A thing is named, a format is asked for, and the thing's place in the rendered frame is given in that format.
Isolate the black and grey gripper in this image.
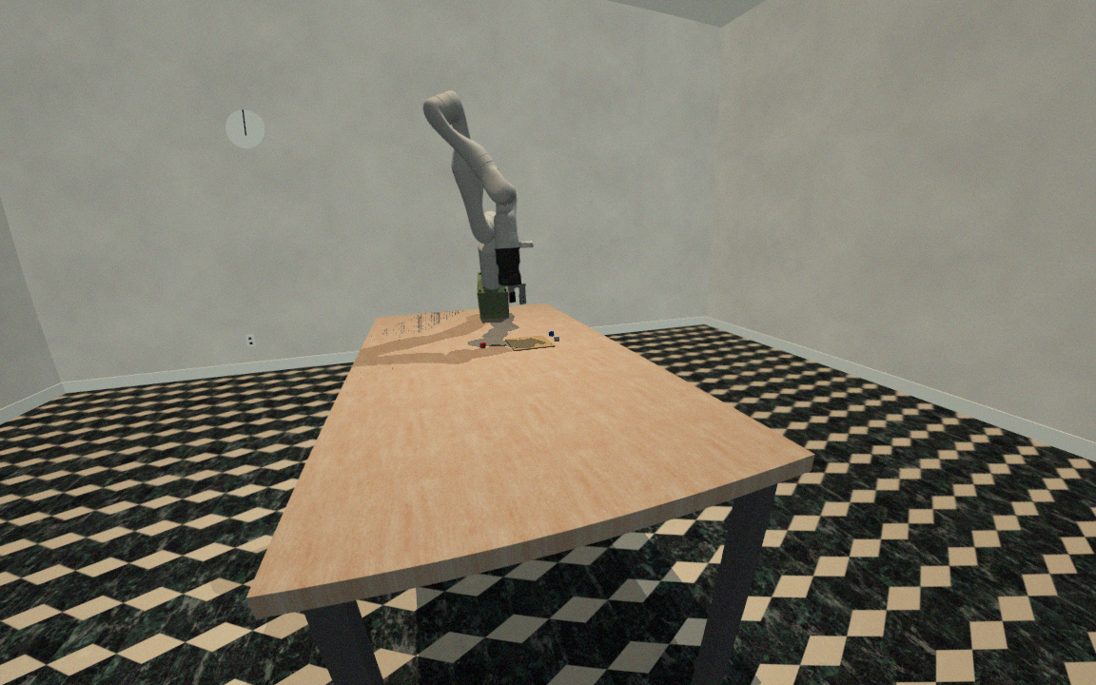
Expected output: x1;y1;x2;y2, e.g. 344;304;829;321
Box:
495;231;533;304

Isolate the tan square mat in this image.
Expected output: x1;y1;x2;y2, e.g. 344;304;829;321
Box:
505;335;555;351

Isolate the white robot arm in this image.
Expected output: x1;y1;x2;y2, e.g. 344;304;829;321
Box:
423;90;517;289

